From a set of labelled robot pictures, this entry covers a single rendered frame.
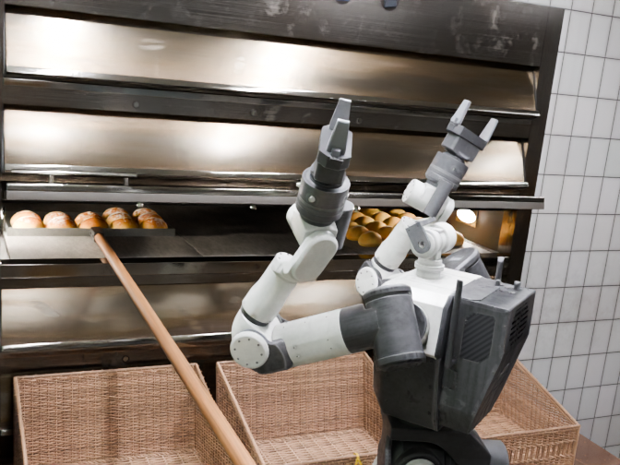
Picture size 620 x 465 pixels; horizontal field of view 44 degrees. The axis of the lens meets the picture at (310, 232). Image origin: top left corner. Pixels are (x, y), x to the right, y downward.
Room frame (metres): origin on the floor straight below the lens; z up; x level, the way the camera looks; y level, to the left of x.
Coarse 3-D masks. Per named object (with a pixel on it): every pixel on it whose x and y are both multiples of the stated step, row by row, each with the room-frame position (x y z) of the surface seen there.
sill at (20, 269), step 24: (0, 264) 2.09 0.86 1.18; (24, 264) 2.11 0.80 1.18; (48, 264) 2.14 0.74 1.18; (72, 264) 2.17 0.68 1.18; (96, 264) 2.20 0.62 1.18; (144, 264) 2.26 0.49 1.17; (168, 264) 2.29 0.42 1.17; (192, 264) 2.32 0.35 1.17; (216, 264) 2.36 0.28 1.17; (240, 264) 2.39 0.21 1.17; (264, 264) 2.43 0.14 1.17; (336, 264) 2.54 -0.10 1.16; (360, 264) 2.58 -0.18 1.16; (408, 264) 2.67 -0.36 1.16; (504, 264) 2.85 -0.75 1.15
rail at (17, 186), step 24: (96, 192) 2.05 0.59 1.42; (120, 192) 2.08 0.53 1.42; (144, 192) 2.11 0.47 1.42; (168, 192) 2.14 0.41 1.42; (192, 192) 2.17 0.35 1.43; (216, 192) 2.20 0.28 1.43; (240, 192) 2.23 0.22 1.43; (264, 192) 2.26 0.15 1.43; (288, 192) 2.30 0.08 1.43; (360, 192) 2.41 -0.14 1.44
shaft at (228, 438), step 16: (96, 240) 2.40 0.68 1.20; (112, 256) 2.18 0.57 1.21; (128, 288) 1.92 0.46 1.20; (144, 304) 1.79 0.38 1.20; (160, 320) 1.70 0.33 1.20; (160, 336) 1.61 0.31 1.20; (176, 352) 1.51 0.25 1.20; (176, 368) 1.46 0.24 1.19; (192, 368) 1.45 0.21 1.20; (192, 384) 1.37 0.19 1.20; (208, 400) 1.30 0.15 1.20; (208, 416) 1.26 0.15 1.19; (224, 432) 1.19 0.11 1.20; (224, 448) 1.17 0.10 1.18; (240, 448) 1.14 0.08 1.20; (240, 464) 1.10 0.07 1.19
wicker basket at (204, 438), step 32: (32, 384) 2.08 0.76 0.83; (64, 384) 2.12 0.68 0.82; (96, 384) 2.16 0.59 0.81; (128, 384) 2.20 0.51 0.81; (160, 384) 2.24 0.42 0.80; (32, 416) 2.06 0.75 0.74; (64, 416) 2.10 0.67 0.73; (96, 416) 2.13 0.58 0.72; (128, 416) 2.18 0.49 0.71; (160, 416) 2.22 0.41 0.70; (192, 416) 2.26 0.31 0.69; (32, 448) 2.04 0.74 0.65; (64, 448) 2.08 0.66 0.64; (96, 448) 2.12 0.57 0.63; (128, 448) 2.16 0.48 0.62; (160, 448) 2.20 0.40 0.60; (192, 448) 2.23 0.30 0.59
